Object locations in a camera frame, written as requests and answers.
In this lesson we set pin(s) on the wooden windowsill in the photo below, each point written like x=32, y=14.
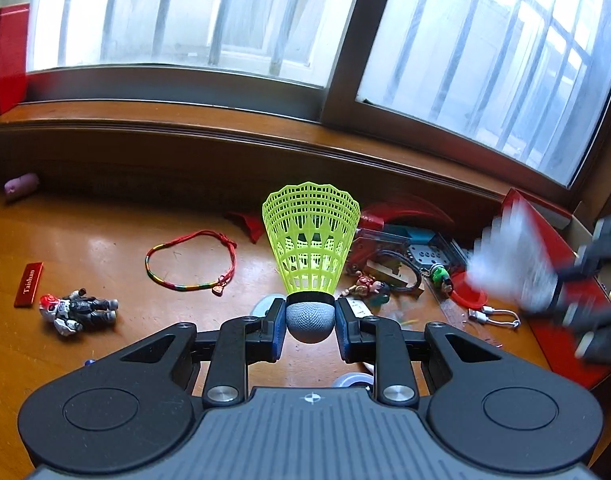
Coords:
x=235, y=132

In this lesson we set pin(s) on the white tape roll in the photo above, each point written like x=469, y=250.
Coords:
x=353, y=381

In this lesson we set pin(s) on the small white printed piece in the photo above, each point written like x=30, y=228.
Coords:
x=359, y=307

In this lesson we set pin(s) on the red cloth piece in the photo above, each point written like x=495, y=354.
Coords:
x=248, y=224

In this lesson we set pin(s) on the white feather shuttlecock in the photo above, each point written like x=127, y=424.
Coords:
x=515, y=260

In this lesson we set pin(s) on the red curved plastic piece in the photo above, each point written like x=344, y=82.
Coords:
x=410, y=207

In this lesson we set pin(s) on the yellow-green plastic shuttlecock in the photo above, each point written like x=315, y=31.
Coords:
x=310, y=230

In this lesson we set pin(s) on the red box on windowsill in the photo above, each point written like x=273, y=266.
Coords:
x=3, y=55

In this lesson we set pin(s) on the toy robot figure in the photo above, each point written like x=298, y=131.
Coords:
x=80, y=310

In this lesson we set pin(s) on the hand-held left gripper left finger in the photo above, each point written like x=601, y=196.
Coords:
x=277, y=332

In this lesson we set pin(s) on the grey framed window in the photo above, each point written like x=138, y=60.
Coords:
x=343, y=85

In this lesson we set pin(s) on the pink soft object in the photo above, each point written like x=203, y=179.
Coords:
x=21, y=184

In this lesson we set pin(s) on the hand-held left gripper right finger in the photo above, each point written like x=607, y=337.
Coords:
x=343, y=332

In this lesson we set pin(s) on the red name plate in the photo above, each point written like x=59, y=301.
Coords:
x=29, y=284

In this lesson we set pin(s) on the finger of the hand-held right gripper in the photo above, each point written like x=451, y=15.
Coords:
x=595, y=322
x=580, y=267

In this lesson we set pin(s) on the pale blue round disc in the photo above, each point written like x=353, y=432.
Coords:
x=263, y=306

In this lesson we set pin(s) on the small red doll figure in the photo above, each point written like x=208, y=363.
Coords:
x=363, y=284

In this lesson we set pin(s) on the blue toy block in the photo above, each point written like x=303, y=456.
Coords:
x=410, y=235

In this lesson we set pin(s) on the notched wooden block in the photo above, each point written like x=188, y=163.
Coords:
x=383, y=269

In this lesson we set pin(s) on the green toy figure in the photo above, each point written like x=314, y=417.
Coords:
x=440, y=276

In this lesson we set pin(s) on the red cardboard box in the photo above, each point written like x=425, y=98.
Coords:
x=570, y=320

